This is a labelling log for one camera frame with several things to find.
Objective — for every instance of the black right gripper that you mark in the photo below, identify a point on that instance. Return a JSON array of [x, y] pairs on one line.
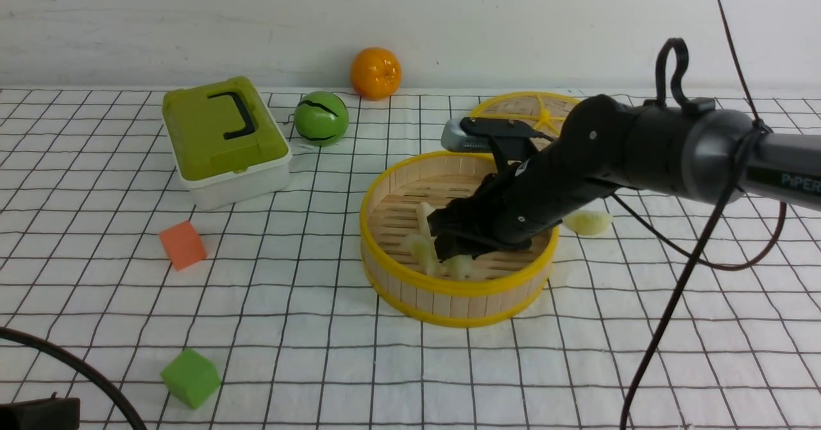
[[511, 207]]

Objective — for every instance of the green lid white box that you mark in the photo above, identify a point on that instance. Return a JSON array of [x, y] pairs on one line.
[[227, 146]]

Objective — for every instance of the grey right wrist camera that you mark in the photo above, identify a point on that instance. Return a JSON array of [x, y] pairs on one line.
[[507, 140]]

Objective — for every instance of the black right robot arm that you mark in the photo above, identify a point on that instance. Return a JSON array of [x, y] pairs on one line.
[[693, 152]]

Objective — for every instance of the green watermelon toy ball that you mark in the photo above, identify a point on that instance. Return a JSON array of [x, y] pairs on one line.
[[321, 118]]

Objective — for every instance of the green foam cube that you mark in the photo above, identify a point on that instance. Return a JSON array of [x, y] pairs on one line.
[[191, 378]]

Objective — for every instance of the greenish dumpling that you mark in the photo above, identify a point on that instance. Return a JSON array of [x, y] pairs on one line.
[[588, 223], [459, 267], [422, 250]]

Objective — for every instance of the yellow rim bamboo steamer tray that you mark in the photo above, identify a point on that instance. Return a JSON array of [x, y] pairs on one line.
[[499, 286]]

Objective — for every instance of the yellow rim bamboo steamer lid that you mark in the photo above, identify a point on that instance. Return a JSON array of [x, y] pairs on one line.
[[543, 111]]

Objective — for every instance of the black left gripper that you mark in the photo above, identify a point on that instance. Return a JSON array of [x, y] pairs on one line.
[[48, 413]]

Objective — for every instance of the orange toy fruit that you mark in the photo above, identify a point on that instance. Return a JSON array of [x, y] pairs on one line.
[[376, 73]]

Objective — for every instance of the white dumpling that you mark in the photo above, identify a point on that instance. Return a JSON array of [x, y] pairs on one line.
[[424, 210]]

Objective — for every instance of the white black grid tablecloth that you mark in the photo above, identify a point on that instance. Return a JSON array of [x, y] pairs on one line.
[[282, 307]]

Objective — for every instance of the orange foam cube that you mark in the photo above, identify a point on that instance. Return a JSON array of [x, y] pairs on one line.
[[183, 245]]

